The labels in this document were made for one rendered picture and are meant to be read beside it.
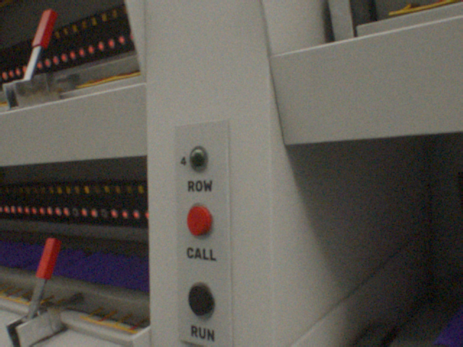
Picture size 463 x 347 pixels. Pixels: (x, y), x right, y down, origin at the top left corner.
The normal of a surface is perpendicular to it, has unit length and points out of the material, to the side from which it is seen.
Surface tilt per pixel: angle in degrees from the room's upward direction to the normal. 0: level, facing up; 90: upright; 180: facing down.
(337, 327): 90
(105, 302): 105
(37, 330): 90
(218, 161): 90
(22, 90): 90
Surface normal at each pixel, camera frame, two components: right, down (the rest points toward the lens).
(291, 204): 0.75, -0.03
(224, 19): -0.66, 0.00
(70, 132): -0.64, 0.26
